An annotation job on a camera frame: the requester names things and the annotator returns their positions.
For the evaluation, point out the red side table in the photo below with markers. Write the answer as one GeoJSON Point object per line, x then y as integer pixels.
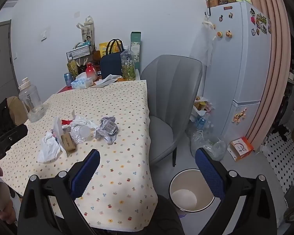
{"type": "Point", "coordinates": [63, 89]}

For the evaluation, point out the clear bottle with green label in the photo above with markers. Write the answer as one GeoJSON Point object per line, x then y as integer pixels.
{"type": "Point", "coordinates": [128, 66]}

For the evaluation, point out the black bag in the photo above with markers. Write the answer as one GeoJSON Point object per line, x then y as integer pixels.
{"type": "Point", "coordinates": [0, 115]}

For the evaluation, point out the crushed clear plastic cup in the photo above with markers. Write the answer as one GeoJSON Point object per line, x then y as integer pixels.
{"type": "Point", "coordinates": [82, 134]}

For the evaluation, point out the blue drink can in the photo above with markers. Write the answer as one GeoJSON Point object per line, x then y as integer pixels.
{"type": "Point", "coordinates": [68, 79]}

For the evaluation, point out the white plastic bag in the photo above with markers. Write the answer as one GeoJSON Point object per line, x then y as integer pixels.
{"type": "Point", "coordinates": [50, 149]}
{"type": "Point", "coordinates": [205, 46]}

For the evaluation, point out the tan chair back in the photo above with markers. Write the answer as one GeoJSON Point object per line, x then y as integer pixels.
{"type": "Point", "coordinates": [16, 107]}

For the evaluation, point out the black cup of sticks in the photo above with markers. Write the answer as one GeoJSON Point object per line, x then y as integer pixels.
{"type": "Point", "coordinates": [82, 64]}

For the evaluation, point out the navy lunch bag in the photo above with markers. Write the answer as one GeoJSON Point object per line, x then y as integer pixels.
{"type": "Point", "coordinates": [111, 64]}

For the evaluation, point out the wicker basket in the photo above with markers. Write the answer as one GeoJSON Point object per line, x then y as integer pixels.
{"type": "Point", "coordinates": [212, 3]}

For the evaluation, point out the crumpled white tissue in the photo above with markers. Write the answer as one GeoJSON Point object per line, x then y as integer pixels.
{"type": "Point", "coordinates": [82, 122]}

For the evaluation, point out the orange white box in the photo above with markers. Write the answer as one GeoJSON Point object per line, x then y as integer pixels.
{"type": "Point", "coordinates": [242, 149]}

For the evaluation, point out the red wrapper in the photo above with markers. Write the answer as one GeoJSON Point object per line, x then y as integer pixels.
{"type": "Point", "coordinates": [65, 122]}

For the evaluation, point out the brown round object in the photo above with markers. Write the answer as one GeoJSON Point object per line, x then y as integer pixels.
{"type": "Point", "coordinates": [96, 56]}

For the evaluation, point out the white trash can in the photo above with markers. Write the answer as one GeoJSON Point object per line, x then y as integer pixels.
{"type": "Point", "coordinates": [186, 198]}

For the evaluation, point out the red white vase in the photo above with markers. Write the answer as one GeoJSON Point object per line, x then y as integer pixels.
{"type": "Point", "coordinates": [91, 73]}

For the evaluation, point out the blue white tissue pack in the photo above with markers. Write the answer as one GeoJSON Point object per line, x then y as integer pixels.
{"type": "Point", "coordinates": [82, 83]}

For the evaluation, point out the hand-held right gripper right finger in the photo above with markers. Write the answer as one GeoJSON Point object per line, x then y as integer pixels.
{"type": "Point", "coordinates": [210, 173]}

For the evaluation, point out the grey upholstered chair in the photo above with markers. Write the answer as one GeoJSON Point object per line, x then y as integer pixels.
{"type": "Point", "coordinates": [171, 83]}

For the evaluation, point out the pink curtain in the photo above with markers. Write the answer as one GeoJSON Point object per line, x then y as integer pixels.
{"type": "Point", "coordinates": [276, 66]}

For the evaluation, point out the clear plastic bag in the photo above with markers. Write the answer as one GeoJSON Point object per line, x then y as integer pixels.
{"type": "Point", "coordinates": [210, 146]}

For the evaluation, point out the hanging white plastic bag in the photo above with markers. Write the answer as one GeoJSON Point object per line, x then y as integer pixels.
{"type": "Point", "coordinates": [205, 46]}

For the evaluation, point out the yellow snack packet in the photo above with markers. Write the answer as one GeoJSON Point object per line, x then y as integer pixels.
{"type": "Point", "coordinates": [103, 49]}

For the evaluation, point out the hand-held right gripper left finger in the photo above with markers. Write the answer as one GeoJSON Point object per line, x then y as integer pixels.
{"type": "Point", "coordinates": [88, 169]}

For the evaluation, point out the cluster of fridge magnets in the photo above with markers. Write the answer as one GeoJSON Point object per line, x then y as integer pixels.
{"type": "Point", "coordinates": [261, 22]}

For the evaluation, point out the white paper wrapper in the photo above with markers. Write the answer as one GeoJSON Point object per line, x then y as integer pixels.
{"type": "Point", "coordinates": [57, 127]}

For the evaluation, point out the white light switch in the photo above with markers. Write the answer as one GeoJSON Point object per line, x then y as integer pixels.
{"type": "Point", "coordinates": [44, 35]}

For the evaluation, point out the teal packet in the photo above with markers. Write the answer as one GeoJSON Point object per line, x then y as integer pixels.
{"type": "Point", "coordinates": [82, 45]}

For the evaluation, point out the grey door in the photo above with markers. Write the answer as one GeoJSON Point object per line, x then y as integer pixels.
{"type": "Point", "coordinates": [2, 73]}

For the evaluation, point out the person's left hand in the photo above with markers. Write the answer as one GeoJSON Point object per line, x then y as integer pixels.
{"type": "Point", "coordinates": [7, 205]}

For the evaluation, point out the white cloth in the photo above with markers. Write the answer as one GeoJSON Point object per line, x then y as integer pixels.
{"type": "Point", "coordinates": [107, 79]}

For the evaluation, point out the grey paper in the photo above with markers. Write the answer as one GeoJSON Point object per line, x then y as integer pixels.
{"type": "Point", "coordinates": [106, 129]}

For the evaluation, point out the small brown box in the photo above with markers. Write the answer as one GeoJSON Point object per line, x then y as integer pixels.
{"type": "Point", "coordinates": [69, 142]}

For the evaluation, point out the floral tablecloth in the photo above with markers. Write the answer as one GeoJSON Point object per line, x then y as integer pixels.
{"type": "Point", "coordinates": [117, 117]}

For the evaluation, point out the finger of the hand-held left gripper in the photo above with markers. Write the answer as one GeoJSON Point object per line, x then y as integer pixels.
{"type": "Point", "coordinates": [14, 132]}

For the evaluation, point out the yellow figure magnet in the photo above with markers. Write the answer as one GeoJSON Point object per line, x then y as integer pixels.
{"type": "Point", "coordinates": [239, 116]}

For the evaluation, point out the white paper bag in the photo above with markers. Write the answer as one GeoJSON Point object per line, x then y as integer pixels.
{"type": "Point", "coordinates": [88, 34]}

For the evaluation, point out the torn white paper scrap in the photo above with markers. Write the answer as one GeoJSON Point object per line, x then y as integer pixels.
{"type": "Point", "coordinates": [73, 114]}

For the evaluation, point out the clear water jug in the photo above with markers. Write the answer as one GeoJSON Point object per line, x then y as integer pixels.
{"type": "Point", "coordinates": [31, 102]}

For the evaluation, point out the tall green box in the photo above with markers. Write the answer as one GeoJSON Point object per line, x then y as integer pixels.
{"type": "Point", "coordinates": [136, 44]}

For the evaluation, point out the white fridge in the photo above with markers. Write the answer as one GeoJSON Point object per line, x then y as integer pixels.
{"type": "Point", "coordinates": [235, 66]}

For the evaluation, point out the clear bag with bottles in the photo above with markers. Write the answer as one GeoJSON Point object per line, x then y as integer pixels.
{"type": "Point", "coordinates": [202, 117]}

